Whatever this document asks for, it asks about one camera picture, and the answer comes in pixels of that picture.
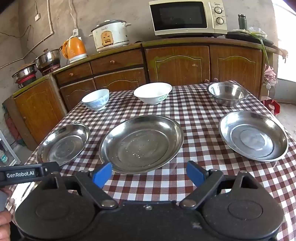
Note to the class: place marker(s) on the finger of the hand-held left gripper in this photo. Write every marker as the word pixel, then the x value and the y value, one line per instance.
pixel 52 168

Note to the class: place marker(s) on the orange electric kettle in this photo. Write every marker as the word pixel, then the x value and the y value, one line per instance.
pixel 76 49

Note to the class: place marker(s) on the person's left hand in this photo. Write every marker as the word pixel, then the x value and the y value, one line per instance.
pixel 4 224

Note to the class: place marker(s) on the white wall pipe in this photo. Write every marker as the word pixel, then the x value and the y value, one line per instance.
pixel 50 18

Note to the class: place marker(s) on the steel pot on stove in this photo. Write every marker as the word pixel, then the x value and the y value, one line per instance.
pixel 25 81

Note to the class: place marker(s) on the dark green thermos bottle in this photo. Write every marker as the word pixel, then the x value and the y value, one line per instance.
pixel 242 22

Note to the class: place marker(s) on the steel pot with knob lid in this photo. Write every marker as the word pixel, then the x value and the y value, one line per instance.
pixel 47 58

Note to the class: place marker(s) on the dark red induction cooker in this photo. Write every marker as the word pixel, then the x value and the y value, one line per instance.
pixel 49 69

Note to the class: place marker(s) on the white bowl green print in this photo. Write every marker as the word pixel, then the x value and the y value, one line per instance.
pixel 150 96

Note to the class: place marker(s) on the steel bowl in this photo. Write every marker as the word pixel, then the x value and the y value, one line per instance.
pixel 227 95

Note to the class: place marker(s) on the medium steel plate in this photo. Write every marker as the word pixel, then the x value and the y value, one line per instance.
pixel 252 136

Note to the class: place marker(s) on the white metal rack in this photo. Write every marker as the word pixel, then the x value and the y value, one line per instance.
pixel 12 154

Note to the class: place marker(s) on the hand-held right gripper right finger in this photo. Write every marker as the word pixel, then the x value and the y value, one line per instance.
pixel 195 173

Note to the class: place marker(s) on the white wall socket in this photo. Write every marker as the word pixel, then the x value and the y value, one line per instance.
pixel 37 17

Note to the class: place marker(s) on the single door wooden cabinet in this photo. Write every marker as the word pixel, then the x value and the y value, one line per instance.
pixel 37 109

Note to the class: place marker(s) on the double door wooden cabinet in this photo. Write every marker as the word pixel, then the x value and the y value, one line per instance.
pixel 180 64

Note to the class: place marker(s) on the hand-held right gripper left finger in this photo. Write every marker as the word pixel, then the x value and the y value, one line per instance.
pixel 101 175

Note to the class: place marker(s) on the blue patterned white bowl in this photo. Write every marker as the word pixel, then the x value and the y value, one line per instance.
pixel 96 102

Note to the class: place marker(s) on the steel pot with brown lid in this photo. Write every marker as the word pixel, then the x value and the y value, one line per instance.
pixel 24 71

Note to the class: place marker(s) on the red plastic stool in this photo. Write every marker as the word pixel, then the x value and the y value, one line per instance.
pixel 271 106

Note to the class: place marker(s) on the large steel plate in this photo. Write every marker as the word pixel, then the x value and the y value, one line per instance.
pixel 141 143

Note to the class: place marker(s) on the black cooktop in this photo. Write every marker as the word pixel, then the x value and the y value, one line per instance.
pixel 240 36

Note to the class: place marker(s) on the red gas cylinder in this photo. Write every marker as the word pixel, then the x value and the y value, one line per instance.
pixel 11 129

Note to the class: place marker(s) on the white power strip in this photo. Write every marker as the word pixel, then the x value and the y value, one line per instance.
pixel 76 33

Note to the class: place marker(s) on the small steel plate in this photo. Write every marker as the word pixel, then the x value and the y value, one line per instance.
pixel 64 143

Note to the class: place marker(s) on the wide wooden drawer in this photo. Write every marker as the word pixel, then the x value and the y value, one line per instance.
pixel 115 61

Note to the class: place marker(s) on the clear plastic bottle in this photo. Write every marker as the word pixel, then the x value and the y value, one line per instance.
pixel 3 157

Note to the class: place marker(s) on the cream microwave oven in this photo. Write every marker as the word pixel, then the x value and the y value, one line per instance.
pixel 185 16

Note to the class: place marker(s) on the white rice cooker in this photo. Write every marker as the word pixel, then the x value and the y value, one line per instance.
pixel 108 37

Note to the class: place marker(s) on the pink cloth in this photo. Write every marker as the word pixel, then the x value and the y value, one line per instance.
pixel 270 74

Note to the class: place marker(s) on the narrow wooden drawer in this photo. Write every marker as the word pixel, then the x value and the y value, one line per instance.
pixel 74 73

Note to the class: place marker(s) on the brown white checked tablecloth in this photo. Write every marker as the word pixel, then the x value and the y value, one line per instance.
pixel 196 129

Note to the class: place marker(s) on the green onion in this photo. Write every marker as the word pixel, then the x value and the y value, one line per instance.
pixel 263 46

